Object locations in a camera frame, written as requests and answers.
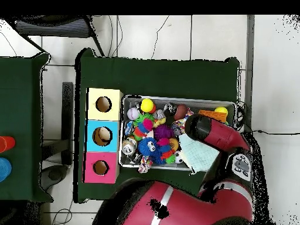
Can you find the mint green knitted cloth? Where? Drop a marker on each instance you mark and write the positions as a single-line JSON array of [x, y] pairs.
[[199, 157]]

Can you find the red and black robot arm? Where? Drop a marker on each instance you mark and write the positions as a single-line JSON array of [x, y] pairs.
[[222, 133]]

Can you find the wooden box with three holes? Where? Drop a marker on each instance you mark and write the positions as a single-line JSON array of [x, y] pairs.
[[103, 114]]

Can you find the pink blue orange spiky caterpillar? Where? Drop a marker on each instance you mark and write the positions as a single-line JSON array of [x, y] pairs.
[[145, 125]]

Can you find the purple spiky ball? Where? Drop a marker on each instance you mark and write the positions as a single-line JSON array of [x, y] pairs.
[[163, 132]]

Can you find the yellow smooth ball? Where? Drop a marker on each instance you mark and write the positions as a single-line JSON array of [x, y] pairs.
[[147, 105]]

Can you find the white baseball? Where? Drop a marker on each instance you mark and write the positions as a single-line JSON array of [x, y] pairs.
[[133, 114]]

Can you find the blue spiky toy with eyes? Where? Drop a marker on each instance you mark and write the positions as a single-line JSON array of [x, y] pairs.
[[145, 146]]

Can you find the crushed drink can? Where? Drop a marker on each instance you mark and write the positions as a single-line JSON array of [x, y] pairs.
[[129, 147]]

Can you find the dark green table cloth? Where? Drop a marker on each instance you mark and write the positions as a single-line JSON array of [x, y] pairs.
[[152, 77]]

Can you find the long orange plastic block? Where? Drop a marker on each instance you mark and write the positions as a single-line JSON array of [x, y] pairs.
[[215, 114]]

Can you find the dark grey floor object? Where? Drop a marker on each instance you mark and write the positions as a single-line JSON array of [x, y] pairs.
[[55, 174]]

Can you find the side table green cloth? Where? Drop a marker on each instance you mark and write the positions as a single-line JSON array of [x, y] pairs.
[[18, 98]]

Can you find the black striped chair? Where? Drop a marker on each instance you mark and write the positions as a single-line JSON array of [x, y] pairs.
[[51, 28]]

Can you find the red plastic cup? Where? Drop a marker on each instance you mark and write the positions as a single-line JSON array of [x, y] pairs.
[[8, 144]]

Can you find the blue plastic cup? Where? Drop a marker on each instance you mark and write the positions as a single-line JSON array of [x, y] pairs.
[[4, 170]]

